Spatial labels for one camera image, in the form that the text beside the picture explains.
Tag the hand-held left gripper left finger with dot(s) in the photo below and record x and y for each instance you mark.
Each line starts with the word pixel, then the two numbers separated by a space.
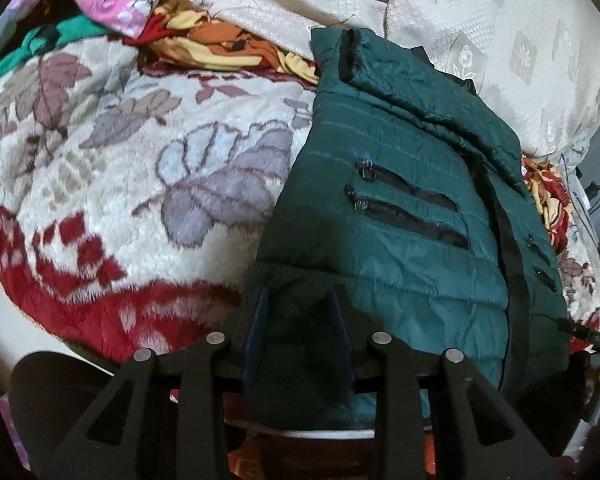
pixel 258 330

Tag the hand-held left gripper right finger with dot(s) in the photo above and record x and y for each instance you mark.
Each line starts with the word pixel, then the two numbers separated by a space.
pixel 341 332

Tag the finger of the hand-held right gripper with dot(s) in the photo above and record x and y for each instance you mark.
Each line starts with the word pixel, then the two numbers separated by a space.
pixel 587 337

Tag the green quilted puffer jacket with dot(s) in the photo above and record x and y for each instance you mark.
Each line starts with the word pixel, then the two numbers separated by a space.
pixel 405 185

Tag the red and yellow cloth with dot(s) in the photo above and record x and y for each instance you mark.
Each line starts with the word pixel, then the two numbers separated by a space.
pixel 547 200

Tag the leaf-patterned fleece blanket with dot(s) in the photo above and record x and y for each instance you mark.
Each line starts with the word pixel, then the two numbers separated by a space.
pixel 130 185

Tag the white mattress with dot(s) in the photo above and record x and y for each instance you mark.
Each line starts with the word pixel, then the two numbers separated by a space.
pixel 10 320

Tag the orange and yellow printed cloth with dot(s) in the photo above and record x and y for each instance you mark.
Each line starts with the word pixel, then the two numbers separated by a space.
pixel 230 45

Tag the cream flower-patterned bedspread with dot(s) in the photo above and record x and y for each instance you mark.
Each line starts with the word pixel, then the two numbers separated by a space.
pixel 480 35

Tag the bright green cloth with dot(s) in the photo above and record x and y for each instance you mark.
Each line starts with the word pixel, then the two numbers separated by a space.
pixel 30 42

